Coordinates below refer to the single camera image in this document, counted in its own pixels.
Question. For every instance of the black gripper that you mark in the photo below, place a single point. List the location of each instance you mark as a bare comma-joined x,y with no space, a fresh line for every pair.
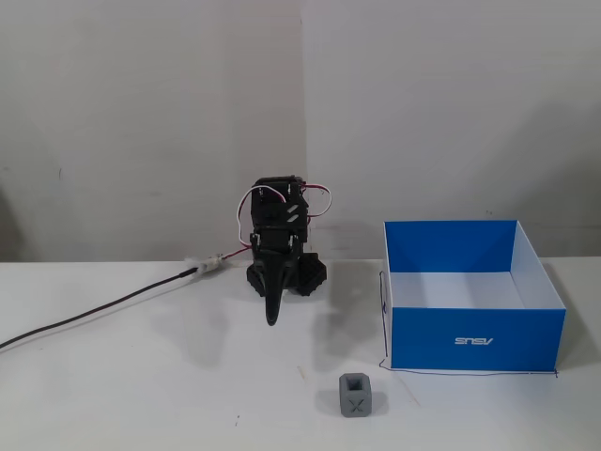
274,254

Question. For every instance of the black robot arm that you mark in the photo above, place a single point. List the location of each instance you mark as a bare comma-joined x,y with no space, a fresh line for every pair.
274,209

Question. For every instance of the gray hollow cube block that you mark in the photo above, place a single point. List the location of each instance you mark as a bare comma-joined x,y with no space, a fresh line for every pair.
359,399

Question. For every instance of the blue cardboard box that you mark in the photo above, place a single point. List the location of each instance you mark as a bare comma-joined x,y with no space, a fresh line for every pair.
474,336

